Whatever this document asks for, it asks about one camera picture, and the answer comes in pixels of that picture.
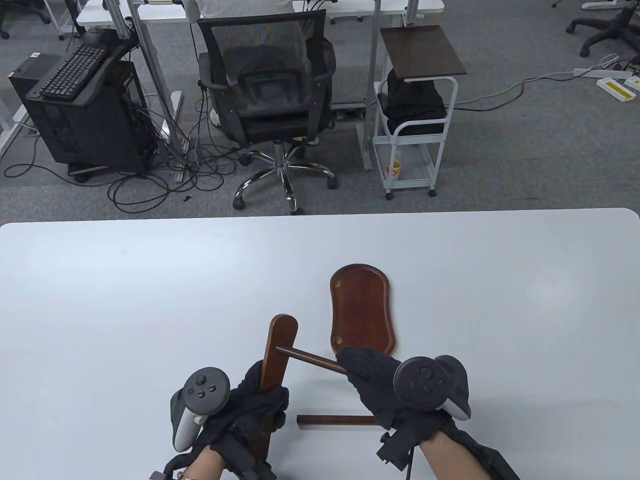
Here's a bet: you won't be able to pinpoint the person's left hand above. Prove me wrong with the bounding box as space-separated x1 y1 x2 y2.
197 360 291 461

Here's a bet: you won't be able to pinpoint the person's right hand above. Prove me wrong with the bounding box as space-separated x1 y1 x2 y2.
336 346 457 446

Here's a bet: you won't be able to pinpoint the brown wooden key rack rod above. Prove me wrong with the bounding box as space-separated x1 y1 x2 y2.
276 345 348 376
296 414 378 429

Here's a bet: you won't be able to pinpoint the brown wooden key rack tray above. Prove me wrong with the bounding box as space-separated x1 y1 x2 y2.
330 264 397 358

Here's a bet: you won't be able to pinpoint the brown wooden key rack bar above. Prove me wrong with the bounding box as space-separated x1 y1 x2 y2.
247 314 299 461

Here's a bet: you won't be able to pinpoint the person's right forearm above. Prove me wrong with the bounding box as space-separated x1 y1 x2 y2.
417 430 521 480

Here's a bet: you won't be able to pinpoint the person's left forearm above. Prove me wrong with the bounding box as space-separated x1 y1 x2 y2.
187 445 226 480

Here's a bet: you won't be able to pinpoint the grey white tracking controller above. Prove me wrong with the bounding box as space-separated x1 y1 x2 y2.
171 367 231 451
393 355 472 421

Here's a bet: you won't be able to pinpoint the white rolling cart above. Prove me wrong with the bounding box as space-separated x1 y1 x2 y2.
372 25 467 201

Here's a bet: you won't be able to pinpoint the black mesh office chair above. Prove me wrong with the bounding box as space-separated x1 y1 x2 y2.
196 10 337 216

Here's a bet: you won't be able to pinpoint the black bag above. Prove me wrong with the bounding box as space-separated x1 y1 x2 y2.
377 67 447 136

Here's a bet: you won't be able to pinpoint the black computer tower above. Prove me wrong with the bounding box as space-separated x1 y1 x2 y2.
8 54 156 173

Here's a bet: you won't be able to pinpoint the brown cart top board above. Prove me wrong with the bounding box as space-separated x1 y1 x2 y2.
380 25 467 81

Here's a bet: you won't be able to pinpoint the black keyboard tray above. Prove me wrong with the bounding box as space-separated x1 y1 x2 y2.
25 29 140 108

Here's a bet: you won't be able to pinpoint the white office desk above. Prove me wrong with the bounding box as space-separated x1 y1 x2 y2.
76 0 445 28

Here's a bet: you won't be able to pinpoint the black keyboard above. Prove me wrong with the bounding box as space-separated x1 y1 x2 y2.
40 43 113 98

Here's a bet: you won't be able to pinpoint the white power strip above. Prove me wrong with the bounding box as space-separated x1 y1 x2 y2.
574 67 632 80

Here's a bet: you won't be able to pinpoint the black office chair base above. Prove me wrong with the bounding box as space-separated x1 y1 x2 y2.
0 0 53 40
566 0 640 57

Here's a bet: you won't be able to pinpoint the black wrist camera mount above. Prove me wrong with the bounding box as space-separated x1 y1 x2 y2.
376 430 418 480
150 425 278 480

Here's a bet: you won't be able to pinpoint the black floor cables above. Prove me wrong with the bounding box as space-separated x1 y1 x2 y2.
4 100 241 211

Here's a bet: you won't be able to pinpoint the aluminium frame post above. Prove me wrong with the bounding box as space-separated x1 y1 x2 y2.
357 0 383 171
126 0 187 183

